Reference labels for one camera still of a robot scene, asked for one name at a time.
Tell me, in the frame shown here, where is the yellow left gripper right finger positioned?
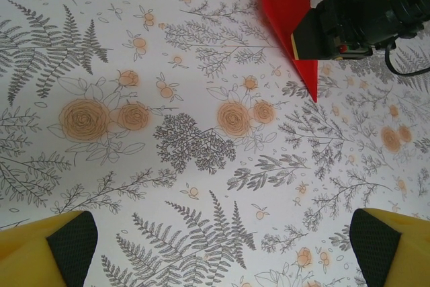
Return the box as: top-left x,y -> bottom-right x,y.
349,208 -> 430,287

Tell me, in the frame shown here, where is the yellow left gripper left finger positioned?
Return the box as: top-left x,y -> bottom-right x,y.
0,210 -> 99,287

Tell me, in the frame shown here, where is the red cloth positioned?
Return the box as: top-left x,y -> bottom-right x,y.
255,0 -> 320,104

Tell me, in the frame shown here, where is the floral table cover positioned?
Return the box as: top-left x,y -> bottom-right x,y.
0,0 -> 430,287

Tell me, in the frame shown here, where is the thin black right gripper cable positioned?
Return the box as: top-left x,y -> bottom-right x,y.
382,30 -> 430,77

